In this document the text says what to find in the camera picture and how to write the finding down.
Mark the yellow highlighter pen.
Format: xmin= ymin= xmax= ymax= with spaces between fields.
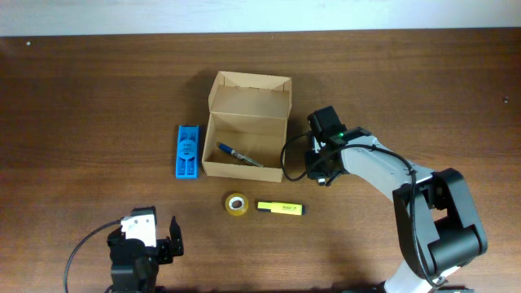
xmin=256 ymin=201 xmax=305 ymax=216

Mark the yellow adhesive tape roll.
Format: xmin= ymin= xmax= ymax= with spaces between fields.
xmin=225 ymin=193 xmax=249 ymax=216

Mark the blue whiteboard marker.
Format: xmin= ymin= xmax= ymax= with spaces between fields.
xmin=217 ymin=142 xmax=264 ymax=168

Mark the blue plastic holder block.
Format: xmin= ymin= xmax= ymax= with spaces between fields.
xmin=175 ymin=125 xmax=200 ymax=179

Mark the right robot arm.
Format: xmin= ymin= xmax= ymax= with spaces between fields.
xmin=306 ymin=107 xmax=488 ymax=292

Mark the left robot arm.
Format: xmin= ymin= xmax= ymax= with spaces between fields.
xmin=107 ymin=206 xmax=184 ymax=292

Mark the open cardboard box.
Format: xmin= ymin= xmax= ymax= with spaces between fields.
xmin=202 ymin=71 xmax=292 ymax=182

